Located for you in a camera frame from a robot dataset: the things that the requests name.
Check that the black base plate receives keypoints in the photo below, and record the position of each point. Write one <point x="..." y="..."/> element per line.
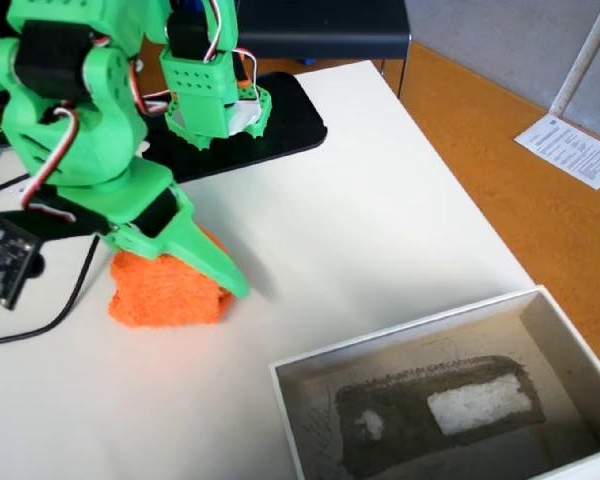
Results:
<point x="290" y="120"/>

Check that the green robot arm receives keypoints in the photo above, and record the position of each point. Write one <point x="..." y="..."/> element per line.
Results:
<point x="95" y="140"/>

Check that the white cardboard box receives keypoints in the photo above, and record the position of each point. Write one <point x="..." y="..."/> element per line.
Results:
<point x="430" y="332"/>

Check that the printed white paper sheet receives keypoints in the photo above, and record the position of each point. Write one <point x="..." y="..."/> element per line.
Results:
<point x="570" y="150"/>

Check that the orange fuzzy cloth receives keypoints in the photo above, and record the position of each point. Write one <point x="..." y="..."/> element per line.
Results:
<point x="165" y="295"/>

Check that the white red servo lead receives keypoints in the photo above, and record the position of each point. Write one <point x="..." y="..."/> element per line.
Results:
<point x="155" y="95"/>

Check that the black wrist camera board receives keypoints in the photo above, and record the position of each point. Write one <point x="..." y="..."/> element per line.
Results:
<point x="5" y="260"/>

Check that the green gripper black servo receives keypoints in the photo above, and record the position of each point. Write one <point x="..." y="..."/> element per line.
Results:
<point x="161" y="216"/>

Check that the dark blue chair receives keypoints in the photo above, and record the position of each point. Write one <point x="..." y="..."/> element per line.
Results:
<point x="330" y="25"/>

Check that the white metal pole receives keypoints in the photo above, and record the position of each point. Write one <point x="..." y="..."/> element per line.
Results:
<point x="584" y="55"/>

